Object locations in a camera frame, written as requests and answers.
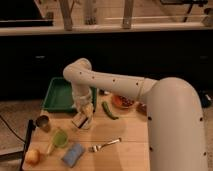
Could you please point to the green plastic tray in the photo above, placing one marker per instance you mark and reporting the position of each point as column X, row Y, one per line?
column 59, row 98

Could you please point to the blue sponge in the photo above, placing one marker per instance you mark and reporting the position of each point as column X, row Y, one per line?
column 72, row 155

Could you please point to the black clamp bar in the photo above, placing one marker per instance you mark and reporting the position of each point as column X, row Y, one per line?
column 30, row 129

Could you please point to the yellow onion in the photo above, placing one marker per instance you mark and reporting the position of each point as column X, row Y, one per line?
column 32, row 156

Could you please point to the green chili pepper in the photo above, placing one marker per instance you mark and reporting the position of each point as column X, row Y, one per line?
column 107, row 111

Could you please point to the metal fork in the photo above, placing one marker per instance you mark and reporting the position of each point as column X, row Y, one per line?
column 98, row 147

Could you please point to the orange bowl with food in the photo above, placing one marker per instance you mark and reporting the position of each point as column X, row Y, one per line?
column 122, row 102

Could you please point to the green measuring cup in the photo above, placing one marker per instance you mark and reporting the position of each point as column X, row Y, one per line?
column 58, row 140

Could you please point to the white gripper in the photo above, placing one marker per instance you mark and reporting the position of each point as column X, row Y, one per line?
column 85, row 106

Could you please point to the small metal cup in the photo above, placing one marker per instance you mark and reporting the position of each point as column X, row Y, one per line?
column 43, row 123

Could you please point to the dark brown bowl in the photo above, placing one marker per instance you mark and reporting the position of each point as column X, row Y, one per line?
column 141, row 108

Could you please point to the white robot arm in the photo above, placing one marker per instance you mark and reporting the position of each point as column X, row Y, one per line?
column 176, row 131

